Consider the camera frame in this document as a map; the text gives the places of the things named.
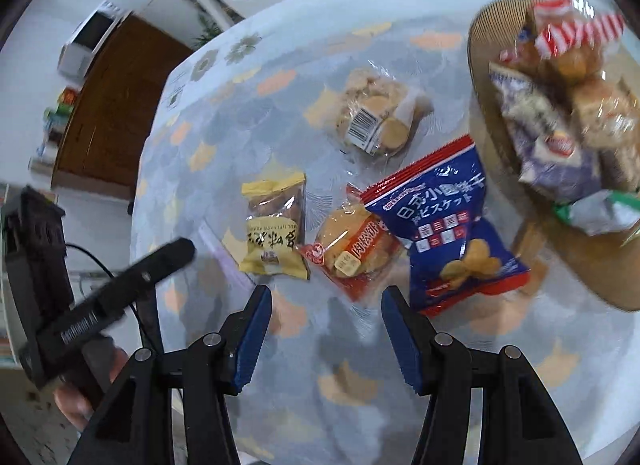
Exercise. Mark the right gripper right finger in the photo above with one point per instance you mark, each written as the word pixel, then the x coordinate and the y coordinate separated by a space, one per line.
pixel 408 354

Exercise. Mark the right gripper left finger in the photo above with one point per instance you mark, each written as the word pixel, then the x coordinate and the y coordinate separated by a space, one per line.
pixel 249 329

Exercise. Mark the blue biscuit bag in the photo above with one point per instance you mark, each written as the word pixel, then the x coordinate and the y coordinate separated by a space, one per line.
pixel 436 206

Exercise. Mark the orange label rice cracker pack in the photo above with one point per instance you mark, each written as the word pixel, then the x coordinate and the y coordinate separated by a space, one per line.
pixel 606 115

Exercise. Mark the red white striped snack pack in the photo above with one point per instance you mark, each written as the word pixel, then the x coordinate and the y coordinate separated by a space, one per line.
pixel 563 41

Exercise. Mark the yellow snack packet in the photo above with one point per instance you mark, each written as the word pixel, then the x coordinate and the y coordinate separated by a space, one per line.
pixel 274 226

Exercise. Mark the red orange cake packet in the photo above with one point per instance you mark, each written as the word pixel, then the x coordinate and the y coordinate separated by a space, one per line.
pixel 353 248

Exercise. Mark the brown wooden cabinet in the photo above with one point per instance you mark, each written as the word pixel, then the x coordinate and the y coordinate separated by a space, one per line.
pixel 103 141

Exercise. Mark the brown ribbed glass plate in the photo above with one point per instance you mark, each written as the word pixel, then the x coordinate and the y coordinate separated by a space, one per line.
pixel 559 96

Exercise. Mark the green white snack packet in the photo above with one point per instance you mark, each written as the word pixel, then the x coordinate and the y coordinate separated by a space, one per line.
pixel 603 212

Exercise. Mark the purple white snack packet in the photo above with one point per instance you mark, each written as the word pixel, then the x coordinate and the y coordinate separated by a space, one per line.
pixel 553 162

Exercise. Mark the clear bag of cookies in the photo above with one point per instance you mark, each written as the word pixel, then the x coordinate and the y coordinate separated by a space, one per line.
pixel 376 114

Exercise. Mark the white microwave oven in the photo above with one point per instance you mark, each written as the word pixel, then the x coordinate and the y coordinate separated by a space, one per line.
pixel 79 52

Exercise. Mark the green potted plant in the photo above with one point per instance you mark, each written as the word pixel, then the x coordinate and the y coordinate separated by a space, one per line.
pixel 209 31

